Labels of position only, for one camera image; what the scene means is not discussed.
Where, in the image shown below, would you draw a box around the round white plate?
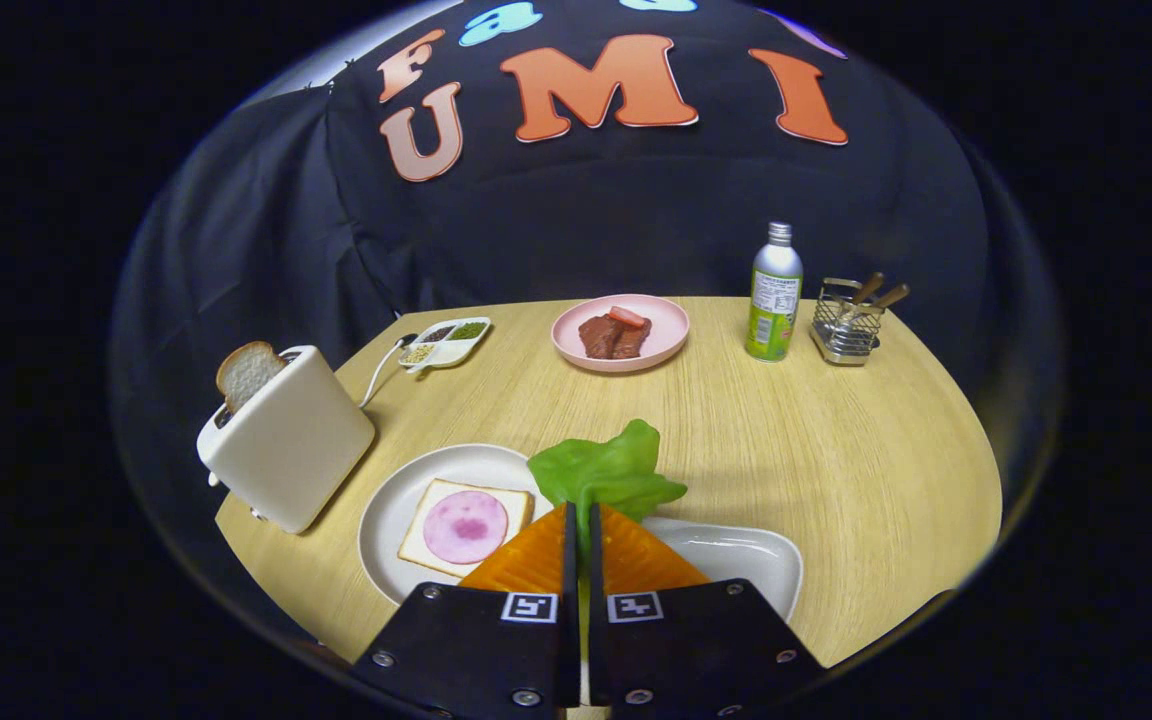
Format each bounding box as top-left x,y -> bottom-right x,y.
358,444 -> 557,607

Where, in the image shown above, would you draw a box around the pink plate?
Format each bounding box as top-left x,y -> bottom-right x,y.
551,294 -> 691,374

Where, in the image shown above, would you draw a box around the pink ham slice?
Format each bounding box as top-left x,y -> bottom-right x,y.
423,490 -> 509,565

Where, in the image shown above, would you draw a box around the silver green drink bottle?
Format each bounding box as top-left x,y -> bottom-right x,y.
745,222 -> 805,363

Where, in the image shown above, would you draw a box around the white rectangular dish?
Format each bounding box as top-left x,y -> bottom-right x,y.
641,517 -> 804,623

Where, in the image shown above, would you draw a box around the white bread slice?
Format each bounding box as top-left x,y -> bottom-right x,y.
397,479 -> 535,579

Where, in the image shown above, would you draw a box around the white toaster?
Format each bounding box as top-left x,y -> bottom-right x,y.
196,345 -> 377,535

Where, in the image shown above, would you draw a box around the black backdrop cloth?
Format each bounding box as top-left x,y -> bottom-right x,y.
111,0 -> 1062,471

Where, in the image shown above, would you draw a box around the brown meat pieces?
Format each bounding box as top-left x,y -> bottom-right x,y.
578,312 -> 652,361

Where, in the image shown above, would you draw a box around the metal wire utensil holder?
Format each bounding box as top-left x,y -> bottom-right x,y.
810,278 -> 885,367

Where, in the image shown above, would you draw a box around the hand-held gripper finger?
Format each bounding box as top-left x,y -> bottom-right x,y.
351,503 -> 582,720
588,503 -> 827,720

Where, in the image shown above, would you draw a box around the white toaster cable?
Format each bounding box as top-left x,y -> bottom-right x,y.
358,335 -> 417,409

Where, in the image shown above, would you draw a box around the white divided bean dish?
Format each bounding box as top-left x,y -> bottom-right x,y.
398,317 -> 493,373

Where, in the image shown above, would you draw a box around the green lettuce leaf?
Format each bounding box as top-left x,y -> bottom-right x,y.
526,419 -> 689,561

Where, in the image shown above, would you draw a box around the toasted bread slice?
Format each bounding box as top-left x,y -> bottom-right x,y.
215,340 -> 287,414

